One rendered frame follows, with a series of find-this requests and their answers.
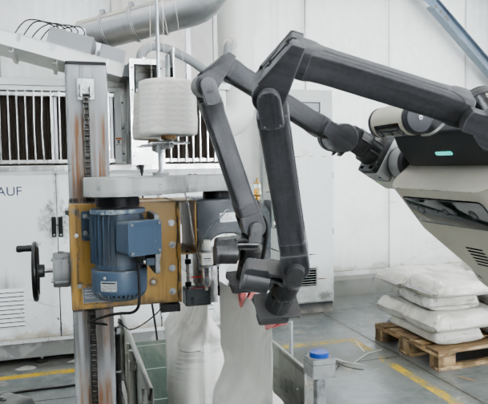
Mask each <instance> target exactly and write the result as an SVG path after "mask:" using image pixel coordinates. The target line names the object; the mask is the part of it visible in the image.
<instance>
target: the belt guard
mask: <svg viewBox="0 0 488 404"><path fill-rule="evenodd" d="M227 190H228V188H227V185H226V183H225V180H224V177H223V174H199V175H173V176H105V177H85V178H83V196H84V197H129V196H154V195H165V194H176V193H188V192H210V191H227Z"/></svg>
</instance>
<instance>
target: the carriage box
mask: <svg viewBox="0 0 488 404"><path fill-rule="evenodd" d="M139 207H145V212H144V213H141V214H143V218H144V219H147V211H153V212H155V213H157V214H159V219H160V220H161V230H162V252H161V257H160V273H154V272H153V271H152V270H151V268H150V267H149V266H148V265H147V290H146V292H145V294H144V295H142V297H141V303H140V304H141V305H149V304H159V303H168V302H182V275H181V255H180V253H181V239H180V202H179V200H174V199H171V198H168V197H156V198H139ZM91 208H97V207H96V206H95V204H69V201H68V207H67V208H65V215H68V216H69V233H70V265H71V300H72V311H75V310H82V309H101V308H110V307H120V306H130V305H137V304H138V298H137V299H134V300H131V301H103V302H94V303H85V304H83V288H90V287H92V283H91V269H92V268H93V267H95V265H94V264H92V263H91V241H90V240H82V225H81V212H82V211H90V209H91Z"/></svg>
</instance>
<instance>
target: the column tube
mask: <svg viewBox="0 0 488 404"><path fill-rule="evenodd" d="M76 79H94V94H95V100H89V108H90V109H89V112H90V121H89V122H90V134H91V136H90V137H91V142H90V144H91V153H90V154H91V177H105V176H110V163H109V135H108V108H107V67H106V66H105V65H83V64H66V65H65V92H66V116H67V163H68V187H69V204H85V203H86V197H84V196H83V178H85V163H84V161H85V159H84V154H85V153H84V144H85V143H84V136H83V134H84V131H83V122H84V121H83V101H82V100H77V87H76ZM95 312H96V315H95V316H96V317H101V316H103V315H107V314H109V313H113V312H114V307H110V308H101V309H95ZM89 313H90V310H89V309H82V310H75V311H73V330H74V354H75V401H76V404H92V387H91V386H92V383H91V336H90V324H88V323H87V321H89V320H90V314H89ZM96 322H102V323H107V324H108V325H96V338H97V341H96V343H97V364H98V366H97V367H98V390H99V391H98V395H99V404H116V381H115V327H114V316H111V317H105V318H103V319H100V320H97V321H96Z"/></svg>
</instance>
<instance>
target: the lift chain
mask: <svg viewBox="0 0 488 404"><path fill-rule="evenodd" d="M84 99H87V101H84ZM88 99H89V96H88V95H83V105H84V104H87V105H88V106H87V107H85V106H83V121H84V122H83V131H84V134H83V136H84V143H85V144H84V153H85V154H84V159H85V161H84V163H85V177H91V154H90V153H91V144H90V142H91V137H90V136H91V134H90V122H89V121H90V112H89V109H90V108H89V100H88ZM85 110H88V111H85ZM85 115H88V117H85ZM85 120H88V123H85ZM85 126H88V127H85ZM85 131H88V133H85ZM88 136H89V139H86V138H85V137H88ZM86 142H89V143H86ZM86 147H88V148H89V149H86ZM86 153H89V155H86ZM86 158H89V160H86ZM87 164H90V165H87ZM87 169H90V171H87ZM87 174H90V175H89V176H87ZM88 200H90V201H91V202H90V203H87V201H88ZM86 204H92V197H86ZM89 310H90V313H89V314H90V320H91V319H94V318H96V316H95V315H96V312H95V309H89ZM92 310H94V312H93V313H92V312H91V311H92ZM91 316H95V317H91ZM92 326H94V328H91V327H92ZM91 331H95V332H94V333H91ZM90 336H91V337H95V338H91V383H92V386H91V387H92V404H94V403H97V404H99V395H98V391H99V390H98V367H97V366H98V364H97V343H96V341H97V338H96V324H95V325H92V324H90ZM93 341H95V343H92V342H93ZM94 346H95V348H94V349H92V347H94ZM92 352H95V353H92ZM92 357H95V358H93V359H92ZM93 362H95V364H93ZM93 367H96V369H93ZM94 372H96V374H93V373H94ZM93 378H96V379H93ZM93 382H96V384H93ZM93 388H96V389H94V390H93ZM94 393H97V394H94ZM94 398H97V399H94Z"/></svg>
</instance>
